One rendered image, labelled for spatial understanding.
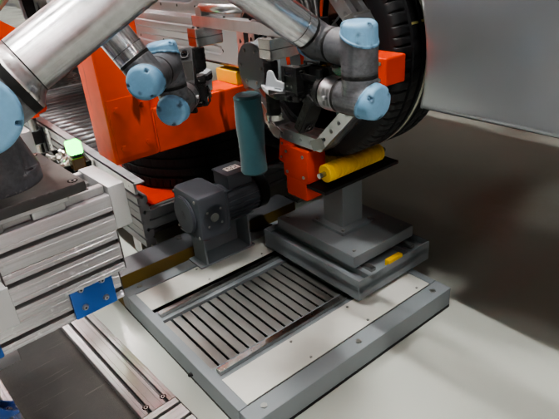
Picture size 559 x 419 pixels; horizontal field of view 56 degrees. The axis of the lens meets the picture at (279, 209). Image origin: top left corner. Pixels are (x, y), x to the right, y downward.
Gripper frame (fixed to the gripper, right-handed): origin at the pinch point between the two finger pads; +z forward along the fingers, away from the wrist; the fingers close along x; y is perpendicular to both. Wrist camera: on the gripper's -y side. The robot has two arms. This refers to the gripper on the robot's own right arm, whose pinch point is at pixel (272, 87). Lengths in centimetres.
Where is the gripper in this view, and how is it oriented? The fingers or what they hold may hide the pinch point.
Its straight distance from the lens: 134.9
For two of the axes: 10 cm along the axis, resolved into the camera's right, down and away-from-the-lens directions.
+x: -7.7, 3.4, -5.4
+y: -0.7, -8.9, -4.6
